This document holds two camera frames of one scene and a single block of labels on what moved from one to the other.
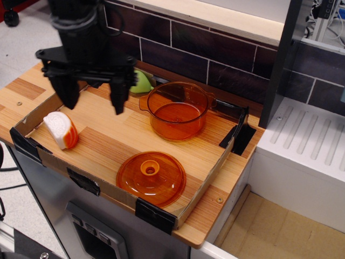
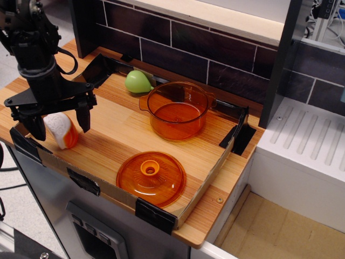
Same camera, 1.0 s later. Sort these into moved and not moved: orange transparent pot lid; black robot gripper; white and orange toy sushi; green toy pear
Moved: black robot gripper
Not moved: white and orange toy sushi; green toy pear; orange transparent pot lid
